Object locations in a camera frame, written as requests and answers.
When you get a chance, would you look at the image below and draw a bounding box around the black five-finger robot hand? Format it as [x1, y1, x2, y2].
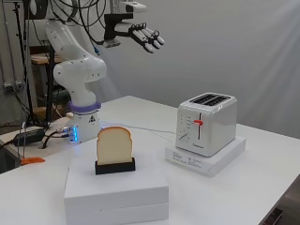
[103, 13, 166, 54]

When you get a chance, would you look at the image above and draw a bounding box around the toy bread slice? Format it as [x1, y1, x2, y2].
[96, 126, 134, 166]

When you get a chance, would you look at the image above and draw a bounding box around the white sheet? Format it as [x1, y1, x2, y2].
[78, 0, 300, 141]

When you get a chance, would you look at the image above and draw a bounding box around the wooden table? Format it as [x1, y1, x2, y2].
[29, 52, 64, 66]

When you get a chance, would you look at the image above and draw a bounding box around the black block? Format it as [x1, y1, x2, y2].
[95, 157, 137, 175]

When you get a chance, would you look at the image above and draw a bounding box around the white flat box with print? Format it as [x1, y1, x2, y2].
[164, 136, 247, 178]

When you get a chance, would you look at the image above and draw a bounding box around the black power box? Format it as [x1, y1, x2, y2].
[13, 127, 46, 146]

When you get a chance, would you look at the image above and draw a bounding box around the plain white flat box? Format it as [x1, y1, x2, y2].
[64, 202, 170, 225]
[64, 145, 170, 208]

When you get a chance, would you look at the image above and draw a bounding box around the orange clamp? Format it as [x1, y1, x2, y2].
[20, 157, 47, 166]

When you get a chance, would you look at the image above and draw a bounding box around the dark brown floor board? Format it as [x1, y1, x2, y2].
[258, 207, 284, 225]

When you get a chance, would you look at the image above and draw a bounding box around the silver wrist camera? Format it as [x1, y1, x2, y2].
[102, 37, 122, 49]

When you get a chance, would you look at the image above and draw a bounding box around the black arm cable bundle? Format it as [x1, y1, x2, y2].
[50, 0, 109, 45]

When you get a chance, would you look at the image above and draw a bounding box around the black camera stand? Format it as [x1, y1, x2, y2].
[11, 0, 40, 127]

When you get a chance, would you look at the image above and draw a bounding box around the black base cable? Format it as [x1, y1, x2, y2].
[41, 128, 69, 150]

